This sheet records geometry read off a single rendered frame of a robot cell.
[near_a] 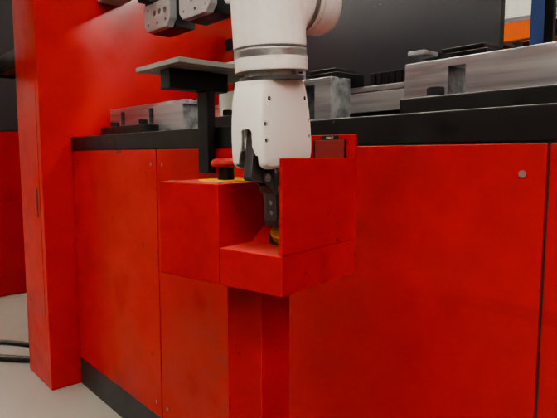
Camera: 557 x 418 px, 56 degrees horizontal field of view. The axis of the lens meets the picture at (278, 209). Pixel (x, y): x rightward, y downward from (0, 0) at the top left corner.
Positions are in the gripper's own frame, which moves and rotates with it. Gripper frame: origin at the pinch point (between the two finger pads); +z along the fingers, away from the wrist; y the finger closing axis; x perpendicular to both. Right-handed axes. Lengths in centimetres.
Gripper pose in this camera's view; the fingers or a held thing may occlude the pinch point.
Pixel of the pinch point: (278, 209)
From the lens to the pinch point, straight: 63.4
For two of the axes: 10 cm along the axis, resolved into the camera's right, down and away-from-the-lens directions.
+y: -6.1, 1.7, -7.7
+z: 0.5, 9.8, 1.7
